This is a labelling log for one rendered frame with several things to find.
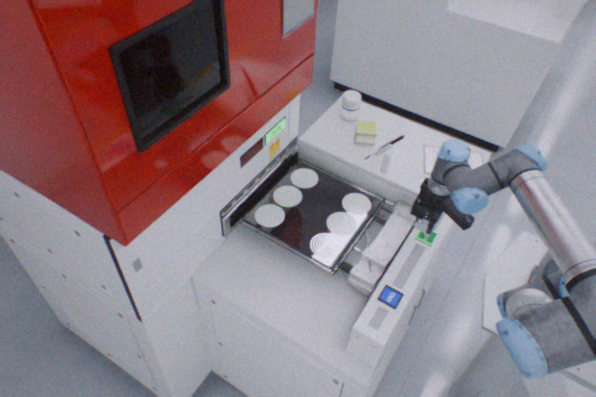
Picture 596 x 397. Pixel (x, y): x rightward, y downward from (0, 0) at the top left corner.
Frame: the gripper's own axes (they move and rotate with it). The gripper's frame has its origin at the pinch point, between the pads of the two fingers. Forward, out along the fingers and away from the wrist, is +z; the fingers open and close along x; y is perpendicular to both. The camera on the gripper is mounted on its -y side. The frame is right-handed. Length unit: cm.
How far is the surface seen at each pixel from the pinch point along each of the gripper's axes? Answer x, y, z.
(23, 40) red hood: 66, 59, -74
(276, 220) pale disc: 17.4, 45.5, 7.4
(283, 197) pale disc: 7, 49, 7
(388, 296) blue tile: 26.4, 1.2, 0.9
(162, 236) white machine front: 52, 59, -12
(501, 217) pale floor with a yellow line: -122, -20, 98
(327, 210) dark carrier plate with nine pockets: 3.6, 33.8, 7.5
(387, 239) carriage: 1.8, 11.5, 9.3
